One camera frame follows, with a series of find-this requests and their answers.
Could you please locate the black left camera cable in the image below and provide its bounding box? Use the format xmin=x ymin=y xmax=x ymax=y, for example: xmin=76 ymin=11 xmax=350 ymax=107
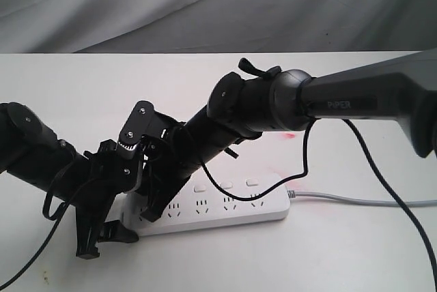
xmin=0 ymin=160 xmax=103 ymax=288

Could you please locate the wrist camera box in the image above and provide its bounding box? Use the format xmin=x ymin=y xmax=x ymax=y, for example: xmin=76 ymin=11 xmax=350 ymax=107
xmin=116 ymin=100 xmax=178 ymax=160
xmin=116 ymin=141 xmax=143 ymax=194

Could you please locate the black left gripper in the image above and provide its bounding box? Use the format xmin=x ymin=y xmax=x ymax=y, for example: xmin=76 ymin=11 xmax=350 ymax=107
xmin=74 ymin=140 xmax=139 ymax=259

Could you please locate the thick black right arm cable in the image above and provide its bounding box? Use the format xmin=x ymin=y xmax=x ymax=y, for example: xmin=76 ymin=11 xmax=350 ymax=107
xmin=343 ymin=118 xmax=437 ymax=265

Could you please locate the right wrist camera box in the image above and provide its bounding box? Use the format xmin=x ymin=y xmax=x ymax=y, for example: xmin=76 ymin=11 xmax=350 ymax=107
xmin=116 ymin=100 xmax=178 ymax=160

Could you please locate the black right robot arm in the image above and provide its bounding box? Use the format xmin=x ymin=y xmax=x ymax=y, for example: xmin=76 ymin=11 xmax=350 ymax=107
xmin=139 ymin=49 xmax=436 ymax=222

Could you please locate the grey backdrop cloth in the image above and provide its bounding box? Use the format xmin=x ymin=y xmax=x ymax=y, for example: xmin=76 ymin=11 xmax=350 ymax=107
xmin=1 ymin=0 xmax=436 ymax=53

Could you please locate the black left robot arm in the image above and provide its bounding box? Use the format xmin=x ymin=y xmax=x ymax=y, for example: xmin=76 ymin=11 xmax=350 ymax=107
xmin=1 ymin=102 xmax=142 ymax=259

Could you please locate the grey power cable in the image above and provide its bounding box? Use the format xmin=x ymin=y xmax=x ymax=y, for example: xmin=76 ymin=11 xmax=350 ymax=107
xmin=286 ymin=189 xmax=437 ymax=208

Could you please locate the white five-outlet power strip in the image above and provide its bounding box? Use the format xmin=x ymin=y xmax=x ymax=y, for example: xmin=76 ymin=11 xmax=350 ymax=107
xmin=121 ymin=179 xmax=290 ymax=237

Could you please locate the black camera cable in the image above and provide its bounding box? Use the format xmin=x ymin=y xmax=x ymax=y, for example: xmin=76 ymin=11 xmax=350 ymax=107
xmin=201 ymin=93 xmax=317 ymax=203
xmin=0 ymin=160 xmax=103 ymax=288

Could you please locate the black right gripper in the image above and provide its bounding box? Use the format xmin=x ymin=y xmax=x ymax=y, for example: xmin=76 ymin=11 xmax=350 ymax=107
xmin=136 ymin=117 xmax=205 ymax=222

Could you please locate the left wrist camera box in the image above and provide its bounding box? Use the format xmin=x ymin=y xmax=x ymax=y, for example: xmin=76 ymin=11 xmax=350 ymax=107
xmin=116 ymin=141 xmax=143 ymax=194

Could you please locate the black right camera cable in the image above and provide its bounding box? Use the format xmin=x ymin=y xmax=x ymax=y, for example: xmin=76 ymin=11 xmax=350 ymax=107
xmin=201 ymin=93 xmax=317 ymax=203

